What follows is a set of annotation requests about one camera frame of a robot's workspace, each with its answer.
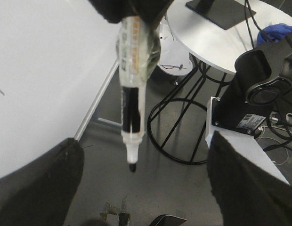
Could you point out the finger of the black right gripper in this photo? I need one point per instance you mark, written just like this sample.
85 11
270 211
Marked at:
113 11
151 11

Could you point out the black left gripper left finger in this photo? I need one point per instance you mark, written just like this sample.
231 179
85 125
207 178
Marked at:
40 193

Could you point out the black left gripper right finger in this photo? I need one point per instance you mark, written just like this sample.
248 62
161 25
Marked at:
246 194

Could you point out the white black whiteboard marker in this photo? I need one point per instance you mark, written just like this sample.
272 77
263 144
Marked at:
138 50

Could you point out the round white side table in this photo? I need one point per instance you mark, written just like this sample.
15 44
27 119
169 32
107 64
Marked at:
213 52

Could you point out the black monitor stand base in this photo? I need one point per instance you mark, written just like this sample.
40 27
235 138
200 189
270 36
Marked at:
223 13

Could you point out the blue cloth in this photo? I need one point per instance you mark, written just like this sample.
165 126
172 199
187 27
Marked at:
274 32

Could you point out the white whiteboard with aluminium frame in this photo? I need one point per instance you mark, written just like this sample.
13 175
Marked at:
57 58

